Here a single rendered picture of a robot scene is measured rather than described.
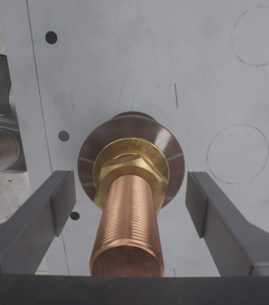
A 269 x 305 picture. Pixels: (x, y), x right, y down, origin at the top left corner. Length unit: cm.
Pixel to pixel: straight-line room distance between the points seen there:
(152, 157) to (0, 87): 32
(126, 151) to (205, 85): 15
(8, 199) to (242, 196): 196
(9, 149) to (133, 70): 37
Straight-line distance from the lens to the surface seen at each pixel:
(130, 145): 17
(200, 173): 16
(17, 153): 60
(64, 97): 29
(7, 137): 58
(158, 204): 16
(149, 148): 18
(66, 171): 16
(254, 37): 31
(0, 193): 215
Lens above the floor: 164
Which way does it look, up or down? 74 degrees down
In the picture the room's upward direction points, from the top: 179 degrees counter-clockwise
